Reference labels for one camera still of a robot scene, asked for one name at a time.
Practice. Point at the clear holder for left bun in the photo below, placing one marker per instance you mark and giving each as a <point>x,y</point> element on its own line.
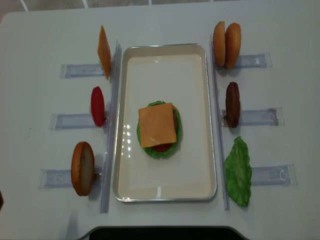
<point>55,178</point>

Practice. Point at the clear holder for tomato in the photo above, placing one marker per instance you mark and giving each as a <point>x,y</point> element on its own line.
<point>59,121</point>

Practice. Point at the plain bun half right rear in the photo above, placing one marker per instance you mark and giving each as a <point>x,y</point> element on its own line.
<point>219,45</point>

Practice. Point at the standing brown meat patty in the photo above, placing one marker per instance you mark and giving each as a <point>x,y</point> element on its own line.
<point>232,104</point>

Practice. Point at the cheese slice on burger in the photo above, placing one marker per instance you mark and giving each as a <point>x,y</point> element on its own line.
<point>156,124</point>

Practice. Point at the clear holder for cheese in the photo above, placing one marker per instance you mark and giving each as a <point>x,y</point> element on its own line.
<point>81,70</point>

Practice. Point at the clear holder for patty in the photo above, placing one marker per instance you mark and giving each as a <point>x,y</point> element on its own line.
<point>265,117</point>

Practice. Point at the clear holder for buns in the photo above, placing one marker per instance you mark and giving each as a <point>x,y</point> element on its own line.
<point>261,60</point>

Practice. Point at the clear long rail left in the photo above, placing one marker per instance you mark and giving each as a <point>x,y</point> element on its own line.
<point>113,121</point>

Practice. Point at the standing red tomato slice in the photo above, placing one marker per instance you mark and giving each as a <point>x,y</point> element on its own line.
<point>97,107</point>

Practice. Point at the lettuce leaf in burger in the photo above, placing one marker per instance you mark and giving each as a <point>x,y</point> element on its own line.
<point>178,129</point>

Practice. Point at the clear holder for lettuce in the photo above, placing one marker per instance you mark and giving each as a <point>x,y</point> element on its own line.
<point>283,175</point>

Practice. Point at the standing orange cheese slice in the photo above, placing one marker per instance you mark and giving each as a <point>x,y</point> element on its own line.
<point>104,52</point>

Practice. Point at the clear long rail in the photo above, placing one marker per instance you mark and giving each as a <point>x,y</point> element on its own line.
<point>113,121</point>
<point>226,200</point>

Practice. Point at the bun half left front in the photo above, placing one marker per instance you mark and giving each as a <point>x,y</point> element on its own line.
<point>82,168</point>

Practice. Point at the clear long rail right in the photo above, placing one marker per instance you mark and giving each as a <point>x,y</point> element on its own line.
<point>226,200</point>

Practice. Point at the white metal tray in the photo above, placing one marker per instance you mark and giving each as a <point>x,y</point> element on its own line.
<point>176,74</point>

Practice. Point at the tomato slice in burger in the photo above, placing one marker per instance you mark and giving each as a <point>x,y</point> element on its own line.
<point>162,147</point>

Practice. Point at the standing green lettuce leaf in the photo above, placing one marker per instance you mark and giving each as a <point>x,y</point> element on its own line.
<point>238,173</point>

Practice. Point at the sesame top bun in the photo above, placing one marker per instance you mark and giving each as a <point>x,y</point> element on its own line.
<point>233,38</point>

